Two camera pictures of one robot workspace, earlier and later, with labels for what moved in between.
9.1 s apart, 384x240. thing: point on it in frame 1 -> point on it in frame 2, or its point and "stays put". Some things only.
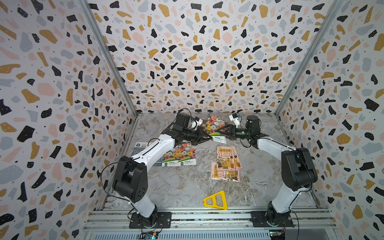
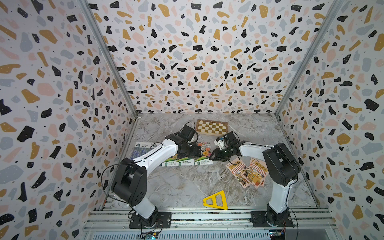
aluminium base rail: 106,224 stays put
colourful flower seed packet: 213,123 -> 205,152
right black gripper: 231,135 -> 216,155
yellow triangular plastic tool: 214,204 stays put
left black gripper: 201,133 -> 197,152
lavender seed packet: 139,146 stays put
